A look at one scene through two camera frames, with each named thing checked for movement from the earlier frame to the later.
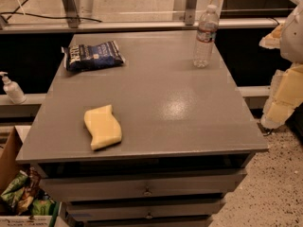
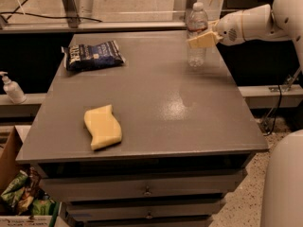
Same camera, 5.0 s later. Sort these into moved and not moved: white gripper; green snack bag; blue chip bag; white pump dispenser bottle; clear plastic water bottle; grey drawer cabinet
Moved: white gripper; clear plastic water bottle
Not moved: blue chip bag; green snack bag; grey drawer cabinet; white pump dispenser bottle
